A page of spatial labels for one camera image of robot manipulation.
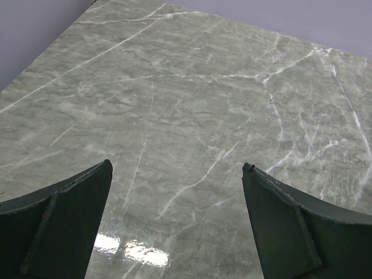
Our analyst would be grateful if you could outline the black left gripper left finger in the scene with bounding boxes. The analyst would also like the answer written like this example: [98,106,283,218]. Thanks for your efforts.
[1,159,113,278]

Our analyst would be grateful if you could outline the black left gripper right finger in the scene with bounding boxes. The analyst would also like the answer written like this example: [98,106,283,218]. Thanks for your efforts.
[242,163,371,279]

